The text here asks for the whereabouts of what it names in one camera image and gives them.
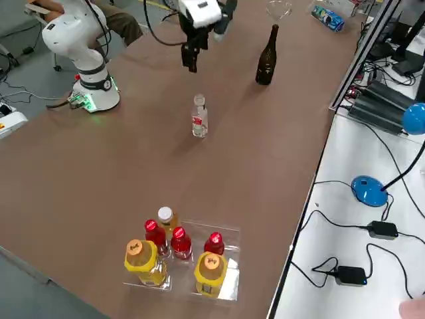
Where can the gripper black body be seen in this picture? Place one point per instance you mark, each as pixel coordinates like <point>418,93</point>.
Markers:
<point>197,38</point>

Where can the clear plastic drink bottle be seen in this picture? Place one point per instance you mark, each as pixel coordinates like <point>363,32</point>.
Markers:
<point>199,119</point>

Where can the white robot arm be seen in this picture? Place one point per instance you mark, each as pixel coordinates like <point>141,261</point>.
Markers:
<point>73,40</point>

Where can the dark brown glass bottle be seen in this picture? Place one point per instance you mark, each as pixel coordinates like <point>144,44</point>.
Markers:
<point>265,63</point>

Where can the white-capped yellow drink bottle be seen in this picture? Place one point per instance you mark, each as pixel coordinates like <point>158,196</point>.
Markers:
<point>165,214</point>

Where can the clear acrylic bottle shelf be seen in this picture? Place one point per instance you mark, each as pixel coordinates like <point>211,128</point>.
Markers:
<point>229,232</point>

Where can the red drink bottle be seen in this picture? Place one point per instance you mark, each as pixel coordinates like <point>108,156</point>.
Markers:
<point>152,232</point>
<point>214,242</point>
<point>181,242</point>

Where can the yellow bottle with orange lid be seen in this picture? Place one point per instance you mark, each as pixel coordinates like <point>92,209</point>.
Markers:
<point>209,269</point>
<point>139,259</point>

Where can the person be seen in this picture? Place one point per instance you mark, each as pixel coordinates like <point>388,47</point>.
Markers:
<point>126,26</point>

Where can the teal snack packet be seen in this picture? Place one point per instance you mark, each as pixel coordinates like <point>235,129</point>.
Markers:
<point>318,12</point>

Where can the office chair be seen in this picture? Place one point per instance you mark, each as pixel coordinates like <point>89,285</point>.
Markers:
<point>57,63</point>

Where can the blue biscuit packet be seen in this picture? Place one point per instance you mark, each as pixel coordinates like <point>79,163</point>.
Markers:
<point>335,21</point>

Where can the white controller box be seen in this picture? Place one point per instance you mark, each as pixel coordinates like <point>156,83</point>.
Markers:
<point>11,124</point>

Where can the dark finned metal box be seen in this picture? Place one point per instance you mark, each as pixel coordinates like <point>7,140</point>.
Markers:
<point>378,106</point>

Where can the black monitor stand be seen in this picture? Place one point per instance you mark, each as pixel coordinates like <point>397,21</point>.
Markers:
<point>406,66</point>

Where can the blue desk lamp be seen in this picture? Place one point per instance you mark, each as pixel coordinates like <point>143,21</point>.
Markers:
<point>368,191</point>

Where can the white side desk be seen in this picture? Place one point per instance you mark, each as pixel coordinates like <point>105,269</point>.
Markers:
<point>332,232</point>

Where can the black power adapter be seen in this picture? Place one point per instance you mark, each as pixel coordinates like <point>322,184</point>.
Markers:
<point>383,230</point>
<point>350,276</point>

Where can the pale pink rounded object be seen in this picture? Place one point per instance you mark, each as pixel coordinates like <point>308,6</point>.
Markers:
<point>413,310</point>

